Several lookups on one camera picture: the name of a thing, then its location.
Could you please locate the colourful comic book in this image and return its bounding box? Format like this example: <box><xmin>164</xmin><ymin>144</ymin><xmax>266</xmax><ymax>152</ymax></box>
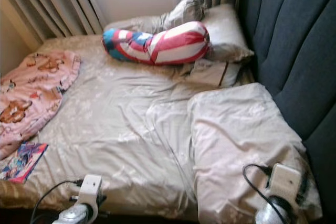
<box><xmin>1</xmin><ymin>142</ymin><xmax>49</xmax><ymax>184</ymax></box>

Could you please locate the large grey floral pillow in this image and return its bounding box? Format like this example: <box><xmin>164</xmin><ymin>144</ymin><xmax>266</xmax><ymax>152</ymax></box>
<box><xmin>187</xmin><ymin>82</ymin><xmax>323</xmax><ymax>224</ymax></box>

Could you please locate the pink bear print blanket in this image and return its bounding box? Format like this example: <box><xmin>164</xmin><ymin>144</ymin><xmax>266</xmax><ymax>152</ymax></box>
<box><xmin>0</xmin><ymin>50</ymin><xmax>82</xmax><ymax>161</ymax></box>

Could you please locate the bed with grey floral sheet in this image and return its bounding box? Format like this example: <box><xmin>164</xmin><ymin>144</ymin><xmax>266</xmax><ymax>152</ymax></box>
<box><xmin>0</xmin><ymin>35</ymin><xmax>323</xmax><ymax>222</ymax></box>

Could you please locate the small grey folded pillow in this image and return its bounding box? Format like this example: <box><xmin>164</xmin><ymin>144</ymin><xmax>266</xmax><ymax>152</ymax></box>
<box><xmin>186</xmin><ymin>59</ymin><xmax>242</xmax><ymax>88</ymax></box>

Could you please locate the dark blue padded headboard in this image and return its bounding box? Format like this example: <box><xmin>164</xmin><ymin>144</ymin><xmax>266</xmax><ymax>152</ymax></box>
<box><xmin>236</xmin><ymin>0</ymin><xmax>336</xmax><ymax>193</ymax></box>

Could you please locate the red white blue bolster pillow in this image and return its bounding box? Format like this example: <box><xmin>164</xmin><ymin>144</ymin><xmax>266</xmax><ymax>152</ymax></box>
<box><xmin>102</xmin><ymin>21</ymin><xmax>211</xmax><ymax>66</ymax></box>

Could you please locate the grey knotted bolster pillow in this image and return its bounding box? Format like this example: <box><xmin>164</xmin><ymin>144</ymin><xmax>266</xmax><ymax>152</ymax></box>
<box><xmin>105</xmin><ymin>0</ymin><xmax>205</xmax><ymax>33</ymax></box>

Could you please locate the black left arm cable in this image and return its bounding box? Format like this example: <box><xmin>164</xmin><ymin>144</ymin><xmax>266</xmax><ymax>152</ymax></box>
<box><xmin>30</xmin><ymin>179</ymin><xmax>83</xmax><ymax>224</ymax></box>

